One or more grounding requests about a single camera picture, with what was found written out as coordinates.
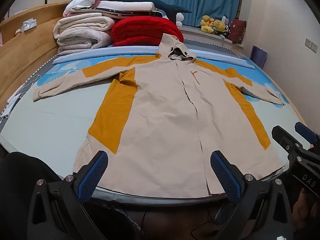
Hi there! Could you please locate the pink and white cloth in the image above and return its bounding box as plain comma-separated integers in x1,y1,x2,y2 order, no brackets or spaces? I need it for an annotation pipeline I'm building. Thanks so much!
63,0,105,15

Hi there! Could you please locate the red folded blanket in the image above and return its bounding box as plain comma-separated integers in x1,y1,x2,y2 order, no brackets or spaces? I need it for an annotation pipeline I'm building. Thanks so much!
111,16,185,47

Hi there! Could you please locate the white folded quilt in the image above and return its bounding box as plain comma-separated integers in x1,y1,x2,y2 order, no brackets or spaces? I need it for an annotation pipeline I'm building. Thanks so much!
95,1,156,12

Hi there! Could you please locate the blue curtain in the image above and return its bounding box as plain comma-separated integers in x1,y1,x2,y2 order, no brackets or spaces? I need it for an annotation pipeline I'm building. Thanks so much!
142,0,244,27

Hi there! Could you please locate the cream folded blanket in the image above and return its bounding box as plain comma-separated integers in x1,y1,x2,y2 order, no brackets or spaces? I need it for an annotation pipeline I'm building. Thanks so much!
53,14,116,55

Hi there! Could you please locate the blue patterned bed sheet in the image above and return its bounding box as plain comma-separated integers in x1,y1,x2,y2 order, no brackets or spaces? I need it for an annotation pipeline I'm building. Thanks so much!
0,45,300,205

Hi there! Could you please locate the purple rolled mat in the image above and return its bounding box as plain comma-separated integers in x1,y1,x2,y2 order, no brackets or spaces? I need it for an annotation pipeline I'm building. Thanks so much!
251,45,268,68

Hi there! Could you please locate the person's right hand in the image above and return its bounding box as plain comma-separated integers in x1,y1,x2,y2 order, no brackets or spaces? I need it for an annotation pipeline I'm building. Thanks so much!
292,189,320,233

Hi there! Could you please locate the white tissue pack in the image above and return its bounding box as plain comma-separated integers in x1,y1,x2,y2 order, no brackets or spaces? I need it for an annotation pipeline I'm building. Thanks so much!
22,17,38,32

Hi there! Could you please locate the beige and mustard hooded jacket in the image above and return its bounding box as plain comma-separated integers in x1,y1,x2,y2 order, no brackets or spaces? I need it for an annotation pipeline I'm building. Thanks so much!
33,33,286,197

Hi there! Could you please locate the navy patterned quilt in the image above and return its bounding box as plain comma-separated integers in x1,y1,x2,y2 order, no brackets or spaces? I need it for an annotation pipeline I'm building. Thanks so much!
69,7,163,19

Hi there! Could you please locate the dark red bag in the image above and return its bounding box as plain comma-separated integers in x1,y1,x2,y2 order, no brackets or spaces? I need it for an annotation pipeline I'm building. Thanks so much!
227,19,247,44

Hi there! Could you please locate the wooden bed frame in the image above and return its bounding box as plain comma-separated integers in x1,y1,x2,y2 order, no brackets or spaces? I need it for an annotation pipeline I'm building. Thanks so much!
0,1,304,130

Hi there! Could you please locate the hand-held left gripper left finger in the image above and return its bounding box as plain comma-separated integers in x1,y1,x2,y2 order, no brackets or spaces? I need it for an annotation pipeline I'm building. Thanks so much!
27,150,109,240

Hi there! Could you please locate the grey padded mat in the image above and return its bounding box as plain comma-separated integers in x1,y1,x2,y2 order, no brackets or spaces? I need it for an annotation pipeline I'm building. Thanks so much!
182,36,240,55

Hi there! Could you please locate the dark teal shark plush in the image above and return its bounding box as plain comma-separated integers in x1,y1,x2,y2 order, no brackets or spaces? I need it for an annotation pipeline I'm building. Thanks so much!
102,0,192,22

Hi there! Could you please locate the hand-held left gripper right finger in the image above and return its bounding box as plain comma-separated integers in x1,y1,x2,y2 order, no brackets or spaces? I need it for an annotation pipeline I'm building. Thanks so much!
210,150,294,240

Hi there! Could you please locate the yellow plush toy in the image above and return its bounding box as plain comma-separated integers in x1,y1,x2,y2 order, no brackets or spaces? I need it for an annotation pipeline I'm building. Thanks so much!
200,15,215,33
212,20,227,34

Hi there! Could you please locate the white wall switch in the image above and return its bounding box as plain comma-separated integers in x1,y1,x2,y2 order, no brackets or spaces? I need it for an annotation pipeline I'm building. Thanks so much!
305,39,320,53

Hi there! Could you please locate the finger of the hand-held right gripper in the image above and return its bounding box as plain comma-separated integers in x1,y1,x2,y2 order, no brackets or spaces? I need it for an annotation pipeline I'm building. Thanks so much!
272,125,304,160
294,122,320,145

